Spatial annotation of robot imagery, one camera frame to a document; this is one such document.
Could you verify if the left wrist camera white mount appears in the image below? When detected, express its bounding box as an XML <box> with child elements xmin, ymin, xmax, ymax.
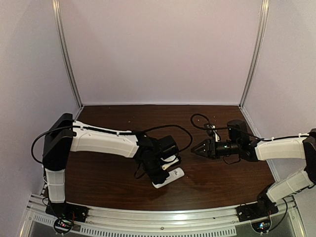
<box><xmin>160</xmin><ymin>155</ymin><xmax>180</xmax><ymax>170</ymax></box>

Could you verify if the right aluminium corner post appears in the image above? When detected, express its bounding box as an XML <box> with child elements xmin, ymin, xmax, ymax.
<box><xmin>239</xmin><ymin>0</ymin><xmax>270</xmax><ymax>109</ymax></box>

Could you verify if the left circuit board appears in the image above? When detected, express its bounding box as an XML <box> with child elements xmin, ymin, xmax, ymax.
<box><xmin>53</xmin><ymin>218</ymin><xmax>74</xmax><ymax>235</ymax></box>

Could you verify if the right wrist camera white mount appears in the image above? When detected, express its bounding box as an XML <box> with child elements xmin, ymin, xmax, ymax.
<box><xmin>203</xmin><ymin>123</ymin><xmax>221</xmax><ymax>142</ymax></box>

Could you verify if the white remote control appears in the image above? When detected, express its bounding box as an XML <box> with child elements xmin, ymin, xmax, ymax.
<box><xmin>152</xmin><ymin>168</ymin><xmax>185</xmax><ymax>189</ymax></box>

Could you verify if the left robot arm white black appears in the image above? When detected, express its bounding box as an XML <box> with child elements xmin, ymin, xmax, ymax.
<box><xmin>35</xmin><ymin>113</ymin><xmax>184</xmax><ymax>212</ymax></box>

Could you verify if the aluminium corner post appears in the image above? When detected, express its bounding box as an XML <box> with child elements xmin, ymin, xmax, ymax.
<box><xmin>52</xmin><ymin>0</ymin><xmax>83</xmax><ymax>108</ymax></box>
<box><xmin>239</xmin><ymin>0</ymin><xmax>270</xmax><ymax>109</ymax></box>

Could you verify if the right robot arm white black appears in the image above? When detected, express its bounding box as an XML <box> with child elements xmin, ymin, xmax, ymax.
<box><xmin>191</xmin><ymin>119</ymin><xmax>316</xmax><ymax>213</ymax></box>

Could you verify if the right circuit board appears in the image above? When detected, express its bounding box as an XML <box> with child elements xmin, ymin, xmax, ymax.
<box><xmin>251</xmin><ymin>218</ymin><xmax>272</xmax><ymax>235</ymax></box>

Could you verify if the circuit board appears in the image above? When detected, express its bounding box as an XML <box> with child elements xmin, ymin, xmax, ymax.
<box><xmin>53</xmin><ymin>218</ymin><xmax>74</xmax><ymax>235</ymax></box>
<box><xmin>251</xmin><ymin>218</ymin><xmax>272</xmax><ymax>235</ymax></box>

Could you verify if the front aluminium rail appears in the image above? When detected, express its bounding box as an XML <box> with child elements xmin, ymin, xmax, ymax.
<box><xmin>18</xmin><ymin>194</ymin><xmax>306</xmax><ymax>237</ymax></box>

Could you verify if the left aluminium corner post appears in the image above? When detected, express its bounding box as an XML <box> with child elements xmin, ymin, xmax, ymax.
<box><xmin>52</xmin><ymin>0</ymin><xmax>83</xmax><ymax>108</ymax></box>

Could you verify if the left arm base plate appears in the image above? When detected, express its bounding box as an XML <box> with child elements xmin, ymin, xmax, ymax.
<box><xmin>45</xmin><ymin>202</ymin><xmax>89</xmax><ymax>223</ymax></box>

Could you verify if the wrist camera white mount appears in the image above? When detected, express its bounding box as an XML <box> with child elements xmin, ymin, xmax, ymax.
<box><xmin>160</xmin><ymin>155</ymin><xmax>180</xmax><ymax>170</ymax></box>
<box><xmin>203</xmin><ymin>123</ymin><xmax>221</xmax><ymax>142</ymax></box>

